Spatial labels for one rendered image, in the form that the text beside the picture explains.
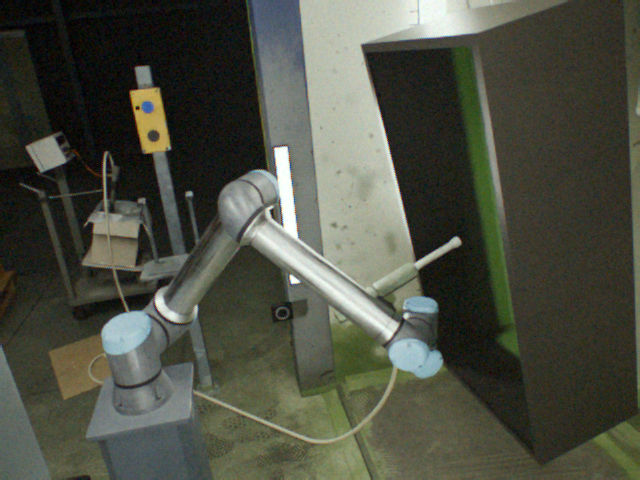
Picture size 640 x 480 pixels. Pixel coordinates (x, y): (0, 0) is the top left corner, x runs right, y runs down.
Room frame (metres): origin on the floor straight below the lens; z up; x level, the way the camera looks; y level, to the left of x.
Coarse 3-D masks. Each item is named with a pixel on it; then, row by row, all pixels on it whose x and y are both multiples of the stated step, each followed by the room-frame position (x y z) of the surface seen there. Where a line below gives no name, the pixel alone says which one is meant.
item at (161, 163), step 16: (144, 80) 2.22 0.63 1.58; (160, 160) 2.22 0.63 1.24; (160, 176) 2.22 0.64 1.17; (160, 192) 2.22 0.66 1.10; (176, 208) 2.23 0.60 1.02; (176, 224) 2.22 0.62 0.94; (176, 240) 2.22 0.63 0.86; (192, 336) 2.22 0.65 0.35; (208, 368) 2.23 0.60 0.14; (208, 384) 2.22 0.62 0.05
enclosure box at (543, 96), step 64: (576, 0) 1.08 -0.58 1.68; (384, 64) 1.62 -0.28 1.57; (448, 64) 1.67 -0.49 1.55; (512, 64) 1.04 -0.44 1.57; (576, 64) 1.08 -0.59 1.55; (384, 128) 1.62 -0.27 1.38; (448, 128) 1.67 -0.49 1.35; (512, 128) 1.04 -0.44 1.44; (576, 128) 1.08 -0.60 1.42; (448, 192) 1.67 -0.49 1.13; (512, 192) 1.05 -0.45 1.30; (576, 192) 1.09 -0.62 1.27; (448, 256) 1.68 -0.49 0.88; (512, 256) 1.05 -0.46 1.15; (576, 256) 1.09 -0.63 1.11; (448, 320) 1.68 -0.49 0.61; (512, 320) 1.74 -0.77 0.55; (576, 320) 1.10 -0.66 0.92; (512, 384) 1.42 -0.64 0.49; (576, 384) 1.11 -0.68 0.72
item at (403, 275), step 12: (456, 240) 1.54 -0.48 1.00; (444, 252) 1.53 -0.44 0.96; (408, 264) 1.52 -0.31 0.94; (420, 264) 1.51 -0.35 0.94; (396, 276) 1.48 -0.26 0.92; (408, 276) 1.49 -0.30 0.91; (372, 288) 1.48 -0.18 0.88; (384, 288) 1.47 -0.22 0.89; (396, 288) 1.48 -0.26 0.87; (336, 312) 1.44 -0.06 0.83
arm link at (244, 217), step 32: (224, 192) 1.25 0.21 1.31; (256, 192) 1.27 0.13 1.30; (224, 224) 1.20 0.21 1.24; (256, 224) 1.17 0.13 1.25; (288, 256) 1.14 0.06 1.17; (320, 256) 1.16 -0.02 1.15; (320, 288) 1.11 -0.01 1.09; (352, 288) 1.10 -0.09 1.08; (352, 320) 1.08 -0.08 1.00; (384, 320) 1.06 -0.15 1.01; (416, 320) 1.11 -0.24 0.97; (416, 352) 1.01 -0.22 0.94
